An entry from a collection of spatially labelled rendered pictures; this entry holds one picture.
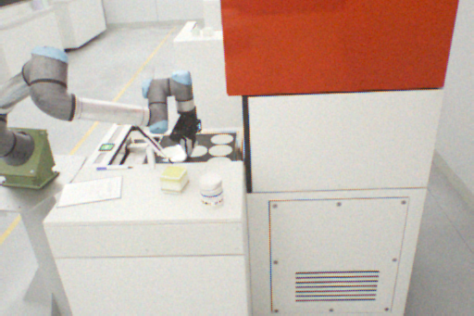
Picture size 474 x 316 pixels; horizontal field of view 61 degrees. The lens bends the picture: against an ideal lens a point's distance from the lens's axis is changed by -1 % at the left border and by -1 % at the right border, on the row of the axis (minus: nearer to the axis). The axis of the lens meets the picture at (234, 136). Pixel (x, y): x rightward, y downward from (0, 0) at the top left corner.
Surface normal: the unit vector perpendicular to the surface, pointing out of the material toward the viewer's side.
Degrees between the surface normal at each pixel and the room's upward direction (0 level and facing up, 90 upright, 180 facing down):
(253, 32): 90
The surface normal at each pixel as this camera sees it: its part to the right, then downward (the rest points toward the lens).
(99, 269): -0.04, 0.44
